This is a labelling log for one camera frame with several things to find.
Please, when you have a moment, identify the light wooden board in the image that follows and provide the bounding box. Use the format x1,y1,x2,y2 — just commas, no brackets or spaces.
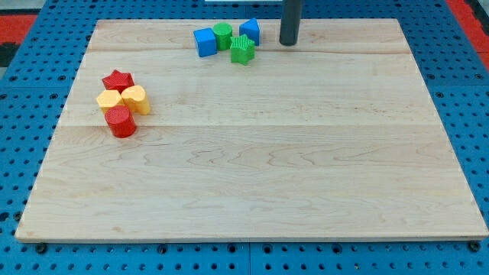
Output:
15,18,488,244

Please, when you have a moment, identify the blue cube block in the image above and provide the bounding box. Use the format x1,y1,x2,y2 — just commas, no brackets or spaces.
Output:
193,27,217,57

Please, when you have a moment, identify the yellow heart block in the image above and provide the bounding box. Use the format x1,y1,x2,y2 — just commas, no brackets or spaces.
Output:
121,86,151,115

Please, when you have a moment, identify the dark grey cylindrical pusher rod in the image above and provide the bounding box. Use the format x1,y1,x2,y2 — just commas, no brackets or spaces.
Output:
279,0,303,46

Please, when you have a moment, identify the green star block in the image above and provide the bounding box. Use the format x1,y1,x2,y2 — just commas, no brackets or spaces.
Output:
230,34,255,65

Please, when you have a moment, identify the red star block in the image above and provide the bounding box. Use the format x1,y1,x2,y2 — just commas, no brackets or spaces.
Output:
102,70,134,93

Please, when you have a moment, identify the blue triangle block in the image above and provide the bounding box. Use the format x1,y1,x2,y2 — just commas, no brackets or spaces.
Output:
239,18,261,46

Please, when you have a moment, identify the yellow hexagon block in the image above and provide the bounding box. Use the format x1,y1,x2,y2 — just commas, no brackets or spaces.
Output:
96,89,125,114

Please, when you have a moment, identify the green cylinder block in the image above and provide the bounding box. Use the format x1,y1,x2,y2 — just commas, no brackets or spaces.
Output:
212,22,233,50

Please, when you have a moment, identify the red cylinder block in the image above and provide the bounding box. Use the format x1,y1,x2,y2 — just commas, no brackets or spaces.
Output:
105,105,136,138

